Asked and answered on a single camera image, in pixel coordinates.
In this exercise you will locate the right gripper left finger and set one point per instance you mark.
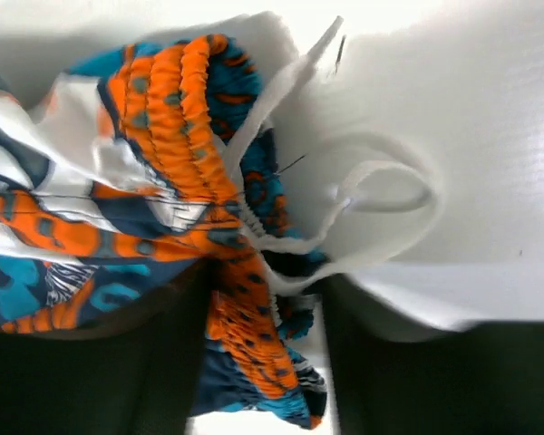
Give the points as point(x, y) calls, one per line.
point(133, 372)

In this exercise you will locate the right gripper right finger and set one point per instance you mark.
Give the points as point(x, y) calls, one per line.
point(394, 375)

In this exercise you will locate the colourful patterned shorts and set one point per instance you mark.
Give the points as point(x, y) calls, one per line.
point(148, 158)

